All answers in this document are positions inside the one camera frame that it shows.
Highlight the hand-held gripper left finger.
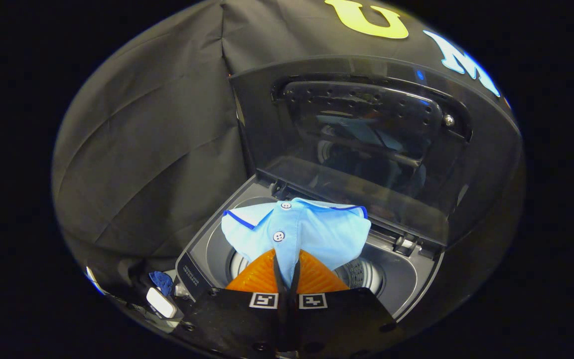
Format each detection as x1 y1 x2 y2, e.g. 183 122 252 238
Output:
180 249 290 359

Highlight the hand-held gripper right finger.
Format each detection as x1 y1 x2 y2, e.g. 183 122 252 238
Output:
289 249 405 359

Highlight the grey washing machine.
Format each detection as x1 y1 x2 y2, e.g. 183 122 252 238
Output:
175 175 444 325

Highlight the light blue polo shirt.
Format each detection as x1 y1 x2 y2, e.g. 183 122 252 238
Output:
221 197 371 287

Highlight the dark washing machine lid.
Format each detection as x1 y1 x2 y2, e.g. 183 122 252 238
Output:
229 55 523 247

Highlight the small white device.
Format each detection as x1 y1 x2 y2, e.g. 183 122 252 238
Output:
146 288 178 320

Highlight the small blue cloth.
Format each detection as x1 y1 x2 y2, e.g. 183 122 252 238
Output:
148 271 174 296

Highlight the black backdrop cloth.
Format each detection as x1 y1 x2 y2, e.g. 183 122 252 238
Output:
52 0 524 300

